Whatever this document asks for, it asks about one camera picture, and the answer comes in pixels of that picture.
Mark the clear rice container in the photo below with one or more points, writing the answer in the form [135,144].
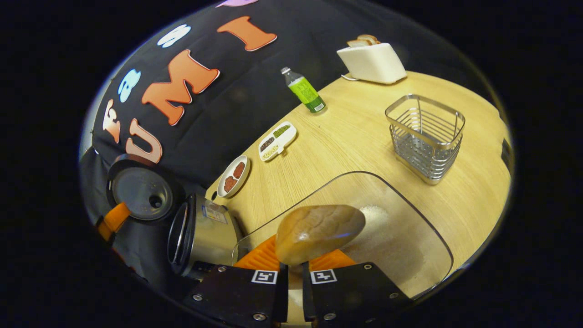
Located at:
[410,273]

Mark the white toaster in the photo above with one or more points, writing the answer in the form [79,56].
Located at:
[373,64]

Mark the black backdrop cloth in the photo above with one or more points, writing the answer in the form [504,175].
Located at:
[246,105]

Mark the white divided bean dish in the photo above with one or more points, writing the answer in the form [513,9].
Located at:
[278,141]

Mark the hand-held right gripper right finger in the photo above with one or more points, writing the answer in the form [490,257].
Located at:
[350,296]

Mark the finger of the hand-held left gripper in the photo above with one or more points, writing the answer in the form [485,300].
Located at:
[114,221]

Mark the green drink bottle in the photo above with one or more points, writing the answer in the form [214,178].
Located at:
[306,93]

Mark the wooden spoon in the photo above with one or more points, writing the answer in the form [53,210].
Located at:
[319,232]

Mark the white round plate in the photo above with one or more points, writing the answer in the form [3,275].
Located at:
[223,191]

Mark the black silver rice cooker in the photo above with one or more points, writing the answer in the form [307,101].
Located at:
[209,232]

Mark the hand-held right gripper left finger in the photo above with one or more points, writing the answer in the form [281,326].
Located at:
[237,296]

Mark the red meat patty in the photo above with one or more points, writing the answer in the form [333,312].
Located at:
[230,184]
[239,169]

